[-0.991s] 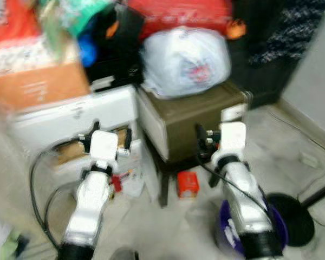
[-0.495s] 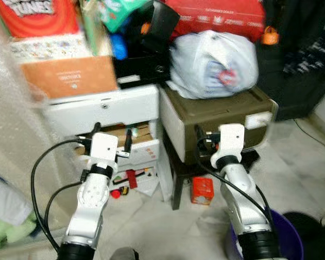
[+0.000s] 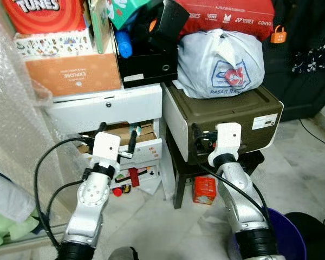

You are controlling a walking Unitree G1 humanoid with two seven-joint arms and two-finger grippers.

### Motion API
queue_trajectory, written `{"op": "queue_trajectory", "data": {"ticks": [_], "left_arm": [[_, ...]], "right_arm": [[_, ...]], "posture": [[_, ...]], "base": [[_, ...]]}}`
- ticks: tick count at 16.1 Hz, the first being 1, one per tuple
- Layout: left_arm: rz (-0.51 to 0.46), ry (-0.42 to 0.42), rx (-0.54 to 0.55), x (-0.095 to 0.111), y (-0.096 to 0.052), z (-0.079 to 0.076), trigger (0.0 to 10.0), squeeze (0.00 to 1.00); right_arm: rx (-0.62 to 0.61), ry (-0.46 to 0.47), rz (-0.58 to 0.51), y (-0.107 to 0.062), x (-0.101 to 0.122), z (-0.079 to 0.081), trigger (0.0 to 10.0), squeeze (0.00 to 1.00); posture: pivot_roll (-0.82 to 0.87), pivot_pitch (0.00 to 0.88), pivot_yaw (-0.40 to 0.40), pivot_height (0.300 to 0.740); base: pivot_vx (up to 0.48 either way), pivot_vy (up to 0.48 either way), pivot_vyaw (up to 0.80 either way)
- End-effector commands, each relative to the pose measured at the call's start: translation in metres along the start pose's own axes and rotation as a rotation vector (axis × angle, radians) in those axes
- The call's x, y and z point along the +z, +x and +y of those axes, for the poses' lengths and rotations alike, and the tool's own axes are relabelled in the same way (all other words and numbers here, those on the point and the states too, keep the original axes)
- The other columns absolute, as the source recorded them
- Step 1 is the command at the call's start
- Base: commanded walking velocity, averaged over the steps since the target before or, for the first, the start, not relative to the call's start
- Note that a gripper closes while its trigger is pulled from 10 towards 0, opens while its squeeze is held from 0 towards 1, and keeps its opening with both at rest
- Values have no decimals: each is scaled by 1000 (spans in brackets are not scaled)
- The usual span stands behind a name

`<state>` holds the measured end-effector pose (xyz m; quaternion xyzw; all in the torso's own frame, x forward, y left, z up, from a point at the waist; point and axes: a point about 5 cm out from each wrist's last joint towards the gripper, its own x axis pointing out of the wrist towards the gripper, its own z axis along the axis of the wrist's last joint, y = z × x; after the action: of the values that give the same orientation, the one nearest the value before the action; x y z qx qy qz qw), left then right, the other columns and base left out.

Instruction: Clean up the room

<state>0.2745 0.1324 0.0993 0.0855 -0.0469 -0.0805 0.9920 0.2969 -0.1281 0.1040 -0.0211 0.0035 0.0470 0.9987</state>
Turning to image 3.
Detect brown cardboard piece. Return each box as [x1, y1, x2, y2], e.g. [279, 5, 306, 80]
[79, 122, 158, 153]

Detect white drawer cabinet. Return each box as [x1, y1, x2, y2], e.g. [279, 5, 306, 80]
[45, 84, 166, 197]

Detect dark brown printer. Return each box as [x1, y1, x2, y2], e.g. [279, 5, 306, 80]
[162, 82, 284, 165]

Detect black stool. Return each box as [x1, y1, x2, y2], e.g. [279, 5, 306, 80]
[165, 144, 266, 209]

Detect orange cardboard box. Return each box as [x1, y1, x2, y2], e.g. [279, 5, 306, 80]
[24, 53, 122, 98]

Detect white plastic shopping bag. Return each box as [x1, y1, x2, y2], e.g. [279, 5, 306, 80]
[176, 28, 265, 99]

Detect black storage box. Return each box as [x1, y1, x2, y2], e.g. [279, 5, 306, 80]
[116, 0, 190, 88]

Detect blue bottle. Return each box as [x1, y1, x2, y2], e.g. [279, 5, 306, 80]
[115, 30, 133, 59]

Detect clear bubble wrap sheet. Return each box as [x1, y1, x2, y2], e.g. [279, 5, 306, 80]
[0, 11, 66, 233]

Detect white patterned box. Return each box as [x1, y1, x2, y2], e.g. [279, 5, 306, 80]
[15, 28, 95, 57]

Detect upright beige carton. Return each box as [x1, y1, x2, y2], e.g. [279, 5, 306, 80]
[88, 0, 117, 55]

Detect grey robot left leg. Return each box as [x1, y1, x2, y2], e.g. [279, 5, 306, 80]
[108, 246, 139, 260]

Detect white cloth bundle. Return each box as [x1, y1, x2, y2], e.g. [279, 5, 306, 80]
[0, 165, 37, 224]

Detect teal tissue box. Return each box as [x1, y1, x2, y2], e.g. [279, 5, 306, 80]
[106, 0, 152, 30]

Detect red sports brand bag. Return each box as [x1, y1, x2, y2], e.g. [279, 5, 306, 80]
[176, 0, 276, 41]

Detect red cartoon print box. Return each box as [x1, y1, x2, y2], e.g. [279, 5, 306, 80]
[3, 0, 87, 34]

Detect purple bucket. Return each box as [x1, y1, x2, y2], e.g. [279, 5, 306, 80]
[227, 207, 308, 260]

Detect orange padlock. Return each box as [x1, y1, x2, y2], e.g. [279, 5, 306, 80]
[270, 25, 288, 44]

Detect dark floral cloth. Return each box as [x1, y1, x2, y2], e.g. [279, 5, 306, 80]
[290, 0, 325, 74]

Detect green foam pieces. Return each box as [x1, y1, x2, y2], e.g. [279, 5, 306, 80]
[0, 211, 41, 252]

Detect black round base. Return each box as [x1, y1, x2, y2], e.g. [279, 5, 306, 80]
[284, 212, 325, 260]

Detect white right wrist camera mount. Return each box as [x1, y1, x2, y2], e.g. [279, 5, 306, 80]
[207, 123, 242, 167]

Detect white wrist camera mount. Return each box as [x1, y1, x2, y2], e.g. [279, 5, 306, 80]
[91, 132, 121, 166]
[207, 123, 242, 167]

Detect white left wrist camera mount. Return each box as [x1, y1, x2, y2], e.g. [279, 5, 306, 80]
[91, 132, 121, 166]

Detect long black left arm cable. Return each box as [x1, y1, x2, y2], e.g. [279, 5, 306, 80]
[32, 136, 95, 250]

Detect short black left arm cable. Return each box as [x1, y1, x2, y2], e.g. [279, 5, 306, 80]
[45, 176, 90, 247]

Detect black floor cable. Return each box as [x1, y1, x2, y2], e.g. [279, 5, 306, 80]
[298, 118, 325, 153]

